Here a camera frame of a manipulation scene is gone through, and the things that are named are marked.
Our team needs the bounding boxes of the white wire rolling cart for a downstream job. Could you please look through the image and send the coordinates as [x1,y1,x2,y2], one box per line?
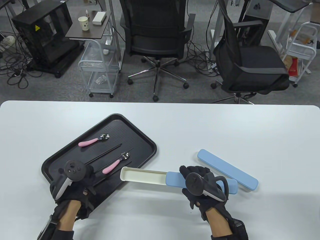
[78,40,120,98]

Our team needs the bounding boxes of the black plastic tray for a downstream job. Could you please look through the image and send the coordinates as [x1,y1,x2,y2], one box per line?
[41,113,157,212]

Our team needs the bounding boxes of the brown paper bag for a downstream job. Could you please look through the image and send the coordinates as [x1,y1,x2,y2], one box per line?
[283,54,295,72]

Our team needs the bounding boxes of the black wrist camera unit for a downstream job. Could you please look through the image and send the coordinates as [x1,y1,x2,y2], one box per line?
[226,217,249,240]
[37,214,58,240]

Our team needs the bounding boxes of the black computer case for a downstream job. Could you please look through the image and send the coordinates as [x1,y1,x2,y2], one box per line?
[11,0,85,78]

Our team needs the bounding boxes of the white rectangular box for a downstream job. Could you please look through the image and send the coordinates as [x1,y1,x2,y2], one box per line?
[92,12,107,26]

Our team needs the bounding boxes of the tangle of black cables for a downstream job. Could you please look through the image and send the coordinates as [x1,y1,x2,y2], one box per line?
[185,37,220,75]
[0,25,43,89]

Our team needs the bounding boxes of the brown top side table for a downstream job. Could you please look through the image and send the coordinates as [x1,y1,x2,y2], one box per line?
[65,10,113,42]

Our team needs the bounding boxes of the red packet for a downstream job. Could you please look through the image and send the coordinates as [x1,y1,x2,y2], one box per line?
[288,57,300,77]

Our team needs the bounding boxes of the person's left hand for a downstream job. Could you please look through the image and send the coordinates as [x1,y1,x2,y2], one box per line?
[50,165,97,220]

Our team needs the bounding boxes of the person's right hand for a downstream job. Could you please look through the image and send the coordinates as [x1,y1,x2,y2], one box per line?
[179,165,229,222]

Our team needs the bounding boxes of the blue lunch box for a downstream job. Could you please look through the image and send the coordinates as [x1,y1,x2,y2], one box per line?
[197,149,259,192]
[120,167,238,195]

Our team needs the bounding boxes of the pink handle spoon utensil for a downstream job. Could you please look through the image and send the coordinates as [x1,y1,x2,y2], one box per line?
[78,134,110,147]
[102,152,130,175]

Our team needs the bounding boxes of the white metal basket cart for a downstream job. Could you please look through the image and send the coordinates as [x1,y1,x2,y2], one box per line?
[282,22,318,88]

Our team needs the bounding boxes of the grey black computer tower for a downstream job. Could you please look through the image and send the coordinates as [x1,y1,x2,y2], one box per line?
[238,0,273,47]

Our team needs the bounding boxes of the black white handheld controller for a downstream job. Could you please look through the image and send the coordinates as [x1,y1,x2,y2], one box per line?
[185,172,229,202]
[51,160,87,200]

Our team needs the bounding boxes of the dark grey desktop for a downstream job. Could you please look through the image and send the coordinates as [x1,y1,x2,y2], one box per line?
[271,0,314,13]

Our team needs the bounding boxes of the person's left forearm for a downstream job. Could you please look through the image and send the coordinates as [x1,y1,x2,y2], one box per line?
[51,200,82,240]

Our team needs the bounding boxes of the white paper cup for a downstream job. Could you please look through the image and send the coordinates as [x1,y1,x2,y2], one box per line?
[78,16,89,31]

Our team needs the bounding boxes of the black mesh office chair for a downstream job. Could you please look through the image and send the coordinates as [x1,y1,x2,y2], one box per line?
[119,0,196,102]

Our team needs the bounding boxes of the white desk frame foot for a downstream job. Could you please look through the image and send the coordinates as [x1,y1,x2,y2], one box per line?
[268,10,294,50]

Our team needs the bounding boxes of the white floor power strip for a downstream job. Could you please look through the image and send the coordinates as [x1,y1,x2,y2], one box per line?
[205,49,218,73]

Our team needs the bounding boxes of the black office chair grey armrests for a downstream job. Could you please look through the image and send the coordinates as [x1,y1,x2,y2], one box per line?
[211,0,291,104]

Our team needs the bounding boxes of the person's right forearm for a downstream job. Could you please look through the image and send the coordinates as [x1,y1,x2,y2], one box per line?
[205,207,235,240]

